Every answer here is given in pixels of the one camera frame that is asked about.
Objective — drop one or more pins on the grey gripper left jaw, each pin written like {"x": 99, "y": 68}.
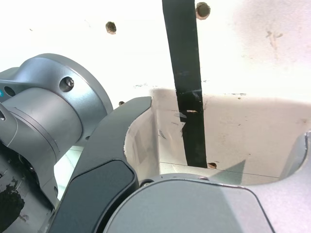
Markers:
{"x": 102, "y": 170}

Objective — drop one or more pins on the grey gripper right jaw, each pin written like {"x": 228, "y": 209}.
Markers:
{"x": 194, "y": 208}

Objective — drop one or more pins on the black tape strip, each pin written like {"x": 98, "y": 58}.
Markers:
{"x": 187, "y": 60}

